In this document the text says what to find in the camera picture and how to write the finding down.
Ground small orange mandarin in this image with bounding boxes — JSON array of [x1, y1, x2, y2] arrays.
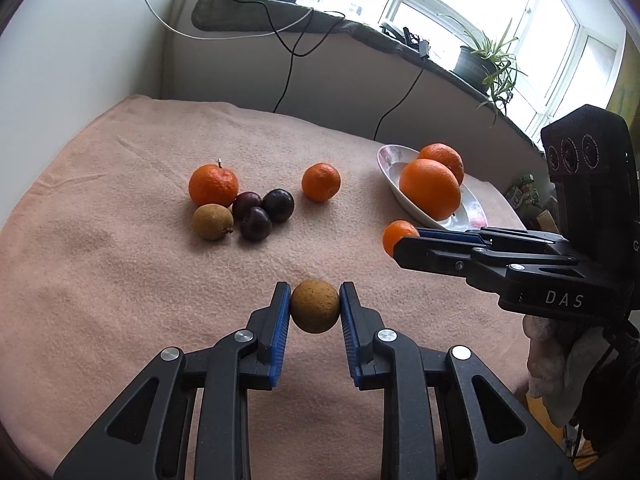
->
[[382, 220, 419, 257]]

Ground large orange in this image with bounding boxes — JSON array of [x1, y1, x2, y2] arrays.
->
[[398, 158, 461, 221]]

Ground round orange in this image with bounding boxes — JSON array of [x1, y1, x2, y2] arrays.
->
[[418, 143, 465, 184]]

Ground brown longan fruit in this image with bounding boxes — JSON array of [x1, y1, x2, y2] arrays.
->
[[192, 204, 234, 242], [290, 280, 340, 334]]

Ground stemmed mandarin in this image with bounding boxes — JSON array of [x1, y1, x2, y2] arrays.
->
[[188, 159, 240, 207]]

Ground gloved right hand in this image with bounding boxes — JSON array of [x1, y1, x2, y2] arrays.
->
[[523, 315, 608, 427]]

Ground floral white ceramic plate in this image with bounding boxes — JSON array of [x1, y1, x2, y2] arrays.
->
[[376, 144, 488, 232]]

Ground green printed bag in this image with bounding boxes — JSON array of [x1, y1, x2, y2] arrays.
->
[[504, 174, 540, 220]]

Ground dark plum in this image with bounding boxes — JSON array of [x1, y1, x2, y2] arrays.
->
[[231, 192, 262, 222], [262, 188, 295, 223], [240, 207, 272, 242]]

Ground potted spider plant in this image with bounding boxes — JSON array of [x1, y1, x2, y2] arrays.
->
[[440, 13, 526, 122]]

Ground black device on sill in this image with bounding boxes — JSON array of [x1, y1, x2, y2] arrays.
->
[[380, 22, 431, 58]]

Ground pink towel table cover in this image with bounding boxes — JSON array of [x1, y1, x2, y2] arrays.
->
[[1, 96, 528, 474]]

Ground grey windowsill cover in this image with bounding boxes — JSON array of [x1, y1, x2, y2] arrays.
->
[[190, 0, 547, 154]]

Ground black camera box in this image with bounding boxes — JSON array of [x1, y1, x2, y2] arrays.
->
[[541, 104, 639, 264]]

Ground white cable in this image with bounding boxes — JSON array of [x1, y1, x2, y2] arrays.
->
[[130, 0, 316, 42]]

